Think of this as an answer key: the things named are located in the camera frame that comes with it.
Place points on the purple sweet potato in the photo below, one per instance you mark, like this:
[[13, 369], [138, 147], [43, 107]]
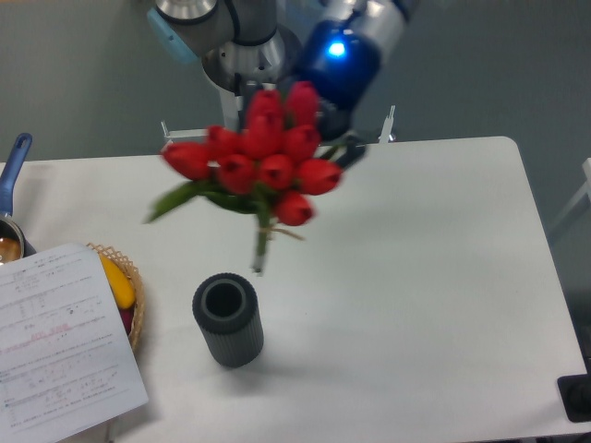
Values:
[[127, 316]]

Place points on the black device at table edge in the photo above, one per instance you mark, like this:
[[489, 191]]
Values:
[[575, 396]]

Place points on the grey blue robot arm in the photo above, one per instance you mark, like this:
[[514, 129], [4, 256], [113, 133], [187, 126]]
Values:
[[188, 30]]

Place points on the printed paper sheets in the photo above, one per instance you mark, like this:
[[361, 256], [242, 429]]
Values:
[[66, 362]]

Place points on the woven wicker basket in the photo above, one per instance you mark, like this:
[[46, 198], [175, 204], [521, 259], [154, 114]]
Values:
[[132, 273]]

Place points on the dark grey ribbed vase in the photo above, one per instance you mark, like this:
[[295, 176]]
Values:
[[226, 308]]

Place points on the yellow squash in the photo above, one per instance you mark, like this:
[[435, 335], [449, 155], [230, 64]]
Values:
[[121, 287]]

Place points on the white frame at right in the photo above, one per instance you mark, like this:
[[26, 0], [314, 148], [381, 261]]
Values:
[[576, 206]]

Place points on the red tulip bouquet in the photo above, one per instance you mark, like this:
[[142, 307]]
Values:
[[268, 169]]

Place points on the blue handled saucepan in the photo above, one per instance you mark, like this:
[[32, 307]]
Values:
[[14, 244]]

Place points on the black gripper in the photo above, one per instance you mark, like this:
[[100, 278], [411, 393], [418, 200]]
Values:
[[340, 63]]

